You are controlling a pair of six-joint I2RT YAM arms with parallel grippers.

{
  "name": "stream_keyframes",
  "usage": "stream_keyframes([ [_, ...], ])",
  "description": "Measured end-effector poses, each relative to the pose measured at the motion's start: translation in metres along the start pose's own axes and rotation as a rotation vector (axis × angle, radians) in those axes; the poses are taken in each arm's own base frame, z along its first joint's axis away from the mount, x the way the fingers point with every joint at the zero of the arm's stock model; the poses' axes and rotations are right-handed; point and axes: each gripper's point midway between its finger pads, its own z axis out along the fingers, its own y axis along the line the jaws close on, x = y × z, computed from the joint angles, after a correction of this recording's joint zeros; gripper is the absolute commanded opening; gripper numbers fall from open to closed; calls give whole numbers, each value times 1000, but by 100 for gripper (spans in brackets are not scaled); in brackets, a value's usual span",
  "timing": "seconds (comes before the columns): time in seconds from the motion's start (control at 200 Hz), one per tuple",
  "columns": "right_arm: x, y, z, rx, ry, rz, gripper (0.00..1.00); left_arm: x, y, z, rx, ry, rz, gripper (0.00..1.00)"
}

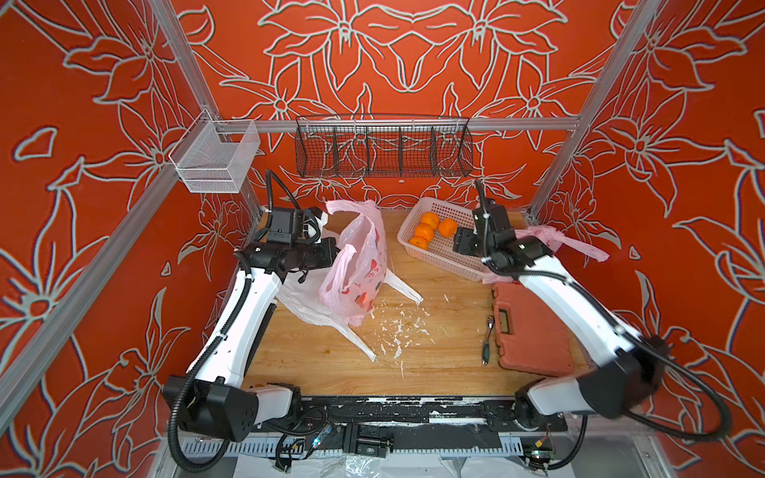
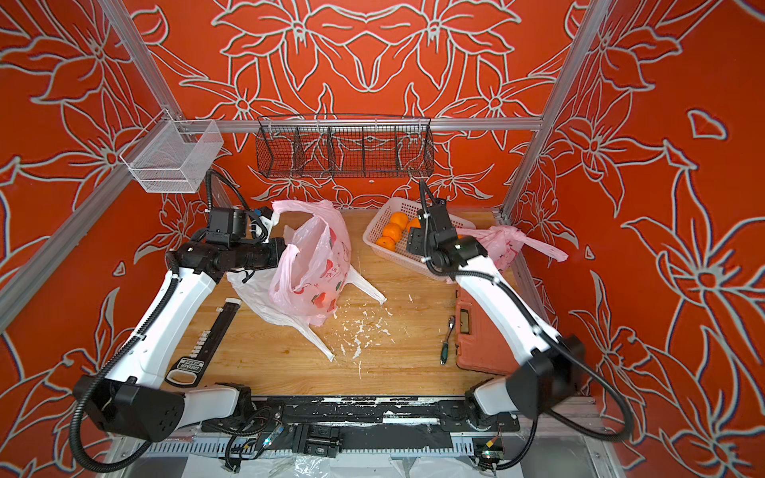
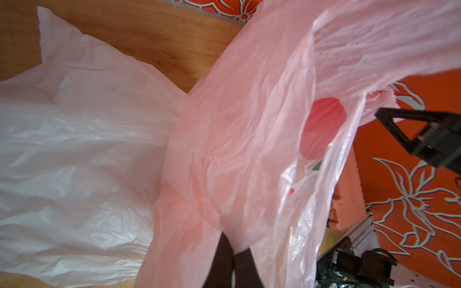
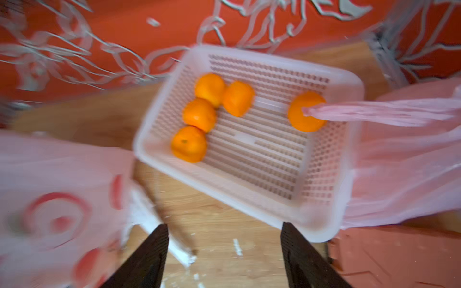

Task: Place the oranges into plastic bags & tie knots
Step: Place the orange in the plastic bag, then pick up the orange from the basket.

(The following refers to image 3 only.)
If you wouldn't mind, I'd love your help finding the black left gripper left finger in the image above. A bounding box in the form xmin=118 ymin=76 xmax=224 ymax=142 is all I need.
xmin=203 ymin=234 xmax=234 ymax=288

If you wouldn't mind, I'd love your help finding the red plastic tool case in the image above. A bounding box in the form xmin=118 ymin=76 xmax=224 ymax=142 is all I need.
xmin=328 ymin=148 xmax=367 ymax=230

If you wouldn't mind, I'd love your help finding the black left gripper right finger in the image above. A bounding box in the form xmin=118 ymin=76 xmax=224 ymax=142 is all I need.
xmin=234 ymin=248 xmax=264 ymax=288

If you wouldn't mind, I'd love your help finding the white plastic bag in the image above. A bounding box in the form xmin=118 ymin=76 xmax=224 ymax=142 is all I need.
xmin=1 ymin=7 xmax=187 ymax=288

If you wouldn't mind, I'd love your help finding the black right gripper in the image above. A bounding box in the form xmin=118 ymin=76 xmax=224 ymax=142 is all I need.
xmin=375 ymin=108 xmax=461 ymax=175

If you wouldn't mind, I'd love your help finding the pink printed plastic bag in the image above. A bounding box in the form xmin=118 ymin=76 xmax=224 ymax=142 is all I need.
xmin=359 ymin=86 xmax=400 ymax=126

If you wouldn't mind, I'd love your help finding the plain pink plastic bag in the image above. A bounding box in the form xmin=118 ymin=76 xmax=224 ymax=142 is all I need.
xmin=134 ymin=1 xmax=461 ymax=288

